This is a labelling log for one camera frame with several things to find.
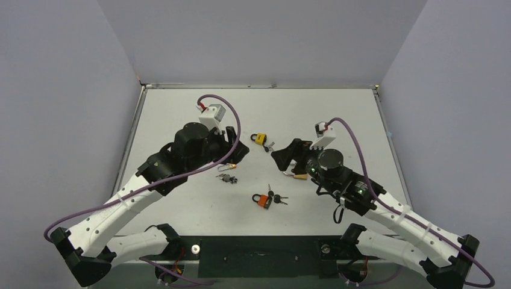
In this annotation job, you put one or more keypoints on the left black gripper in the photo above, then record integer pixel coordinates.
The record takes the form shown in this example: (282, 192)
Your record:
(226, 147)

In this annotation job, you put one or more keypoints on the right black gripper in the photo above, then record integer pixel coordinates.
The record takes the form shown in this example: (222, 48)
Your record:
(299, 155)

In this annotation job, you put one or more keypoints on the yellow padlock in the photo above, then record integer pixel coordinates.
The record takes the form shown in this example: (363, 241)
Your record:
(261, 139)

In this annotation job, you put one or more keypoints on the large brass padlock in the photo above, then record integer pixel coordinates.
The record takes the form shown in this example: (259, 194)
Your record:
(303, 177)

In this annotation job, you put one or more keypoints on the orange black padlock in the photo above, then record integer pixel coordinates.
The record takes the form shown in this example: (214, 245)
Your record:
(263, 200)

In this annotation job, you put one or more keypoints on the small brass padlock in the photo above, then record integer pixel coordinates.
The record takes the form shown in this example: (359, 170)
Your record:
(226, 166)

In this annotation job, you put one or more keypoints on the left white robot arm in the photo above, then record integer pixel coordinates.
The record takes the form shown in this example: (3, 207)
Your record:
(92, 248)

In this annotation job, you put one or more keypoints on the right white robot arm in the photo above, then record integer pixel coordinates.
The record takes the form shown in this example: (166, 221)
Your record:
(443, 258)

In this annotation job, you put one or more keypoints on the black keys of orange padlock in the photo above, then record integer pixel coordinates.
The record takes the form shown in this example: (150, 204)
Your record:
(276, 198)

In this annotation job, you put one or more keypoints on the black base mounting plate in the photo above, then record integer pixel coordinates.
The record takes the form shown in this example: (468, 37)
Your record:
(262, 256)

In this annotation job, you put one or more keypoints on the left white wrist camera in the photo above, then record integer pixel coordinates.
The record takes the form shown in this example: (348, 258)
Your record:
(212, 116)

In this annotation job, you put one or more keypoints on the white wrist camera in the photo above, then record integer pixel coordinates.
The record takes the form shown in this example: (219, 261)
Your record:
(212, 116)
(325, 134)

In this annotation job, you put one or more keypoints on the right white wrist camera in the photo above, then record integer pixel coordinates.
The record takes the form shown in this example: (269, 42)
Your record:
(325, 134)

